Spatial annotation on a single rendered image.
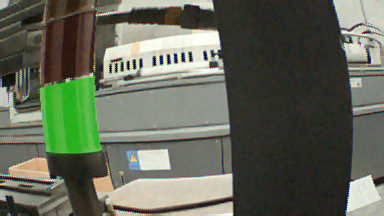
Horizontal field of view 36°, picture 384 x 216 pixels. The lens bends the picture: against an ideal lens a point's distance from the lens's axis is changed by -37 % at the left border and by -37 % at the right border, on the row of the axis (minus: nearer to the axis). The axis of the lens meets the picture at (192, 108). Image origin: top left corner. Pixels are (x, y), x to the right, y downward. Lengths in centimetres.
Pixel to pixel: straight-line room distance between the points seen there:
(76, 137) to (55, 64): 4
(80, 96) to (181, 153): 481
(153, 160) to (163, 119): 25
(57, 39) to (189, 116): 479
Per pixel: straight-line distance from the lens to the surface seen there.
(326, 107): 55
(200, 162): 516
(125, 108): 522
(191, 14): 69
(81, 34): 36
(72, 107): 36
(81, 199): 37
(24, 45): 58
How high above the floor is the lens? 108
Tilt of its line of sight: 3 degrees down
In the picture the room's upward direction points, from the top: 6 degrees counter-clockwise
